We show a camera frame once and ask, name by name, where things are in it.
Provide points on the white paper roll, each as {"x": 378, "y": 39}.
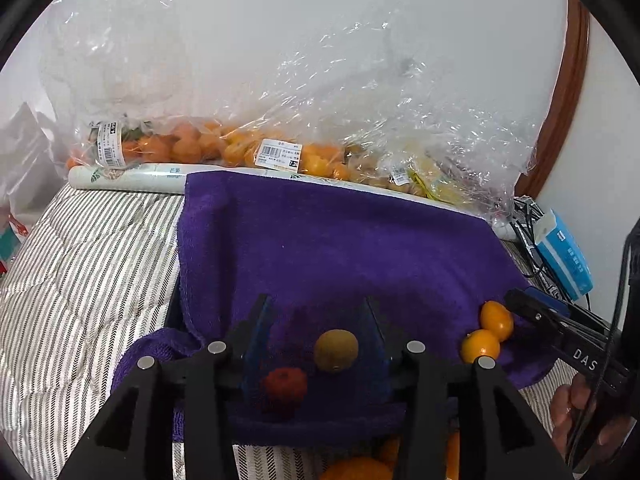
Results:
{"x": 130, "y": 177}

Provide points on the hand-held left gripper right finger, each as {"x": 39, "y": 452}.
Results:
{"x": 377, "y": 340}

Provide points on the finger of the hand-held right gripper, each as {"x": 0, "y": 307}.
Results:
{"x": 557, "y": 305}
{"x": 532, "y": 312}

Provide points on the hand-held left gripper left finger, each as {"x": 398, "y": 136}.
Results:
{"x": 257, "y": 340}

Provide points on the red and white packet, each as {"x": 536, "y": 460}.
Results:
{"x": 17, "y": 225}

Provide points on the blue and white box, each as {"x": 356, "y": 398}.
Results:
{"x": 562, "y": 255}

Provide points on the clear bag of yellow produce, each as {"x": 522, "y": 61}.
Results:
{"x": 450, "y": 180}

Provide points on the clear bag of leafy oranges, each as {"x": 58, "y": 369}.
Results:
{"x": 185, "y": 145}

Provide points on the person's right hand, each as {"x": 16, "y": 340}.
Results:
{"x": 565, "y": 410}

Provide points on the brown wooden door frame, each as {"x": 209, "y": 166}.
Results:
{"x": 570, "y": 85}

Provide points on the purple towel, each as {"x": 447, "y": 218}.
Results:
{"x": 325, "y": 250}

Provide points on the white plastic bag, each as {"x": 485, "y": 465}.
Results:
{"x": 30, "y": 160}

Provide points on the teal and white packet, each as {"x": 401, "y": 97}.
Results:
{"x": 10, "y": 252}

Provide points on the small red tomato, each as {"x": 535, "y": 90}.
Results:
{"x": 286, "y": 384}

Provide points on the grey striped quilt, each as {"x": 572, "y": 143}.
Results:
{"x": 85, "y": 285}

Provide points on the yellow-green plum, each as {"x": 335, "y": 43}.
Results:
{"x": 336, "y": 350}

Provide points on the small oval orange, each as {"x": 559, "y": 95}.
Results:
{"x": 479, "y": 346}
{"x": 496, "y": 320}

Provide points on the large orange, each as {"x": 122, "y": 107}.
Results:
{"x": 355, "y": 470}
{"x": 452, "y": 460}

